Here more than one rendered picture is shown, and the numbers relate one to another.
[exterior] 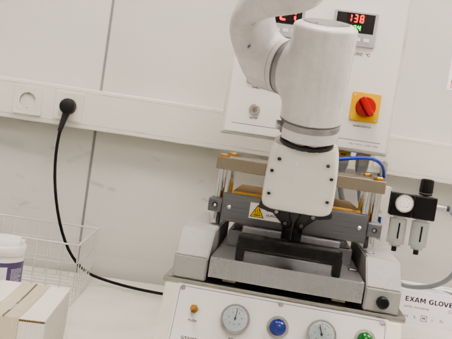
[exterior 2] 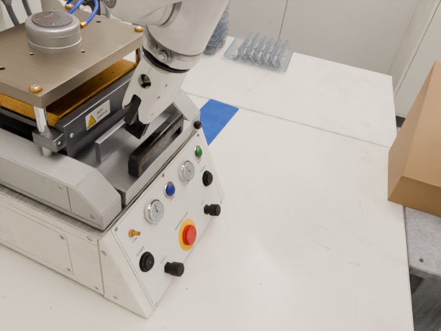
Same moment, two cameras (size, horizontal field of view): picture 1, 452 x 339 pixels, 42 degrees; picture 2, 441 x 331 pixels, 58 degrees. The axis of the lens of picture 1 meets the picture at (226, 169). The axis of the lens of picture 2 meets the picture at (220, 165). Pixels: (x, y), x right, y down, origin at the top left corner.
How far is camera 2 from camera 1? 0.78 m
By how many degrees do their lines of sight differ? 79
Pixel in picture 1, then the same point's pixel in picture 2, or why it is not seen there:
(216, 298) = (136, 212)
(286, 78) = (191, 16)
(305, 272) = (170, 144)
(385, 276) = (188, 106)
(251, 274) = (147, 176)
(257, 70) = (155, 14)
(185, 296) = (121, 232)
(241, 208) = (79, 127)
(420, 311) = not seen: hidden behind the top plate
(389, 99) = not seen: outside the picture
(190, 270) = (112, 214)
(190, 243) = (98, 197)
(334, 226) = not seen: hidden behind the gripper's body
